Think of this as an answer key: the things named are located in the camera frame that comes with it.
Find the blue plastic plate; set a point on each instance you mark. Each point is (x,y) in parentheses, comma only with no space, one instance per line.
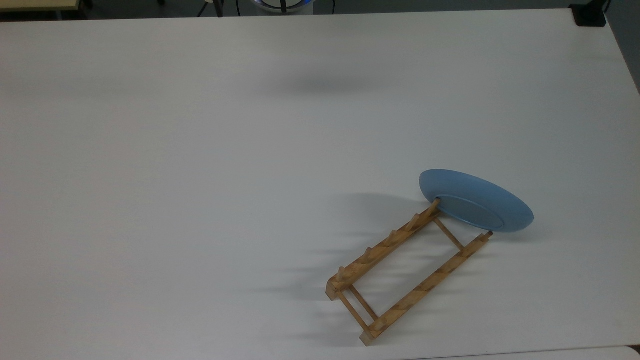
(475,200)

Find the black stand leg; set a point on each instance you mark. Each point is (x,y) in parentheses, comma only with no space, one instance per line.
(219,7)

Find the black table clamp block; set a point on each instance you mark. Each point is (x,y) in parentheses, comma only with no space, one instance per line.
(590,15)

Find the light wooden table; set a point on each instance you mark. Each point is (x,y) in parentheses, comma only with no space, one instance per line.
(35,5)

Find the wooden plate rack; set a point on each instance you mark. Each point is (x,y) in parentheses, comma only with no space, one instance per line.
(425,291)

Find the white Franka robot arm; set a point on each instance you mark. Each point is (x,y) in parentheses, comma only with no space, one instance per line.
(296,11)

